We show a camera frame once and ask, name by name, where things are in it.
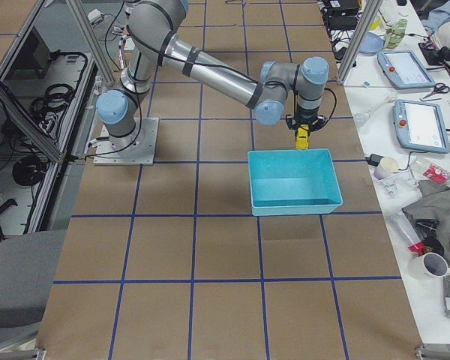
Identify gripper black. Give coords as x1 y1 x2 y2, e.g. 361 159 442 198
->
286 108 329 131

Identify yellow beetle toy car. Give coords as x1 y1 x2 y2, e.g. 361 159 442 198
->
295 124 310 150

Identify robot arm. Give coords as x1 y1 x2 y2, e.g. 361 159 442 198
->
96 1 329 152

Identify teal plastic bin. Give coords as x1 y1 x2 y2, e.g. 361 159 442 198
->
247 148 343 217

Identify paper cup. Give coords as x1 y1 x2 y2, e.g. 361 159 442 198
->
373 157 399 180

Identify blue plate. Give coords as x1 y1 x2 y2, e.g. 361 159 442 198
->
359 32 384 56

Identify upper teach pendant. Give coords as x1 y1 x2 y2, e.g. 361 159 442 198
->
376 51 436 89

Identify teach pendant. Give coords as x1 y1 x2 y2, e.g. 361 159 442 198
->
393 99 450 154
376 51 436 89

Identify lower teach pendant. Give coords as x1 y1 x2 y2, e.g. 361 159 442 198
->
393 99 450 154

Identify scissors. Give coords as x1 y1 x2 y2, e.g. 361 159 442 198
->
420 82 450 101

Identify grey cloth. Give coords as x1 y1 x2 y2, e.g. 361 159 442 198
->
402 180 450 319

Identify white mug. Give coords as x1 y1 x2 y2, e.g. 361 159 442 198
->
407 253 450 280

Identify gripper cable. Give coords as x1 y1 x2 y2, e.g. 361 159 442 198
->
318 88 338 125

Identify aluminium frame post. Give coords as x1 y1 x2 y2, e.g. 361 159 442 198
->
336 0 383 85

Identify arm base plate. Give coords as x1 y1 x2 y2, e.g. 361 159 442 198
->
123 37 135 53
93 116 160 166

